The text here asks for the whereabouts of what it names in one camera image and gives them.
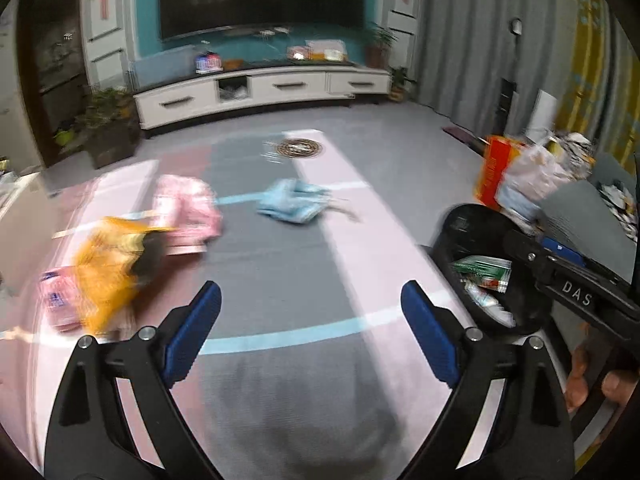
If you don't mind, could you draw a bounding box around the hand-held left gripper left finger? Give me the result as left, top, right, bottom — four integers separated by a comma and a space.
45, 280, 223, 480

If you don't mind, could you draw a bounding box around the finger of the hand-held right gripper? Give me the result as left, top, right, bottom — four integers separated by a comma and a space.
541, 237, 587, 269

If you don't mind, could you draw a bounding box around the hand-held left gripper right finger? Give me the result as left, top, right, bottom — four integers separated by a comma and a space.
400, 280, 576, 480

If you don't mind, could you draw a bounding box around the green snack bag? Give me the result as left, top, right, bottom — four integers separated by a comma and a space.
451, 255, 514, 294

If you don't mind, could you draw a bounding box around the black bin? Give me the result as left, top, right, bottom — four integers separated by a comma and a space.
431, 203, 557, 337

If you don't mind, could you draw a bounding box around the yellow snack bag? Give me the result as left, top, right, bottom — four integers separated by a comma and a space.
74, 216, 177, 337

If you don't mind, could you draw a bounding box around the pink plastic package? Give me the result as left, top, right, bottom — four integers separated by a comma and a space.
151, 174, 224, 256

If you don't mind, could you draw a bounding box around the small pink packet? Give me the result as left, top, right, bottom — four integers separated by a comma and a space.
39, 267, 85, 334

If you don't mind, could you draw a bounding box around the blue face mask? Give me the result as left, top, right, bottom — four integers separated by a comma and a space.
256, 178, 364, 225

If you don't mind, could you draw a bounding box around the person's right hand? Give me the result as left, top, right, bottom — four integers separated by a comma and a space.
565, 337, 640, 411

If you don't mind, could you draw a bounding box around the grey sofa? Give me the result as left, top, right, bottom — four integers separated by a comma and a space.
537, 152, 640, 291

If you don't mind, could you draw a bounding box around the pile of clothes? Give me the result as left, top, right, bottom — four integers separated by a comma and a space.
547, 130, 599, 167
597, 180, 640, 242

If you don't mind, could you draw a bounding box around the white plastic shopping bag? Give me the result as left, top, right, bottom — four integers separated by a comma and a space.
497, 142, 577, 222

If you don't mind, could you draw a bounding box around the orange shopping bag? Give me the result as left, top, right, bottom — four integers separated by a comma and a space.
472, 135, 526, 209

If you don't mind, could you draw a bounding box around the white upright panel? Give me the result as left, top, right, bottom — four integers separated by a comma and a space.
530, 89, 557, 134

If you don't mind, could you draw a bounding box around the brown doormat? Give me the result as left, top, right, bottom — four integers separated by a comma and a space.
442, 125, 484, 149

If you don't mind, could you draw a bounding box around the upright vacuum cleaner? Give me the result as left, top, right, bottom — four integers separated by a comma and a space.
497, 18, 524, 136

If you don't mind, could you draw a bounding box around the yellow curtain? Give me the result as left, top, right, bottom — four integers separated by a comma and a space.
555, 0, 622, 147

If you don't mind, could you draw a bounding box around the potted plant in dark box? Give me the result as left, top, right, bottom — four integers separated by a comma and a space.
74, 87, 142, 169

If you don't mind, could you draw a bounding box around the grey curtain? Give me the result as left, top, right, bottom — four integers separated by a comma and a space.
415, 0, 576, 131

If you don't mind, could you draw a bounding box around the small potted plant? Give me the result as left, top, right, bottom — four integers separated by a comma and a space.
389, 66, 417, 102

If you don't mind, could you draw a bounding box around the white television cabinet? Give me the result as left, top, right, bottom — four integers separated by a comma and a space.
132, 62, 392, 131

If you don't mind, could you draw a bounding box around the glass fish tank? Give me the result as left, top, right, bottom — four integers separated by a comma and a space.
129, 44, 199, 92

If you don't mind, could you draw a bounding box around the tall potted plant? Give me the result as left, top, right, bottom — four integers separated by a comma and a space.
362, 25, 399, 69

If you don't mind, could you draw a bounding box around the white desk card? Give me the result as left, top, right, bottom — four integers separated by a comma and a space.
305, 39, 347, 61

